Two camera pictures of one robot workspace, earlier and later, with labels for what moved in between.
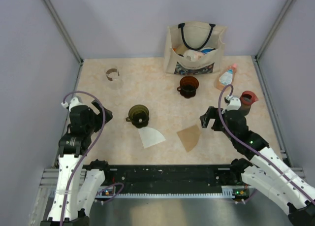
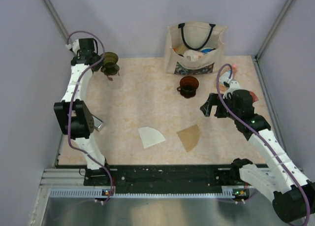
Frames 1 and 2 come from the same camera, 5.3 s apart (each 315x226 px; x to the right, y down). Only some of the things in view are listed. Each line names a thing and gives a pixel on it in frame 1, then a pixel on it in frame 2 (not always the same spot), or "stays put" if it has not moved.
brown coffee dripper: (188, 85) stays put
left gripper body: (96, 122) -> (96, 68)
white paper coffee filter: (150, 137) stays put
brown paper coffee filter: (189, 136) stays put
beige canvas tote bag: (194, 48) stays put
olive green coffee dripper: (139, 115) -> (110, 67)
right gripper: (212, 113) -> (213, 100)
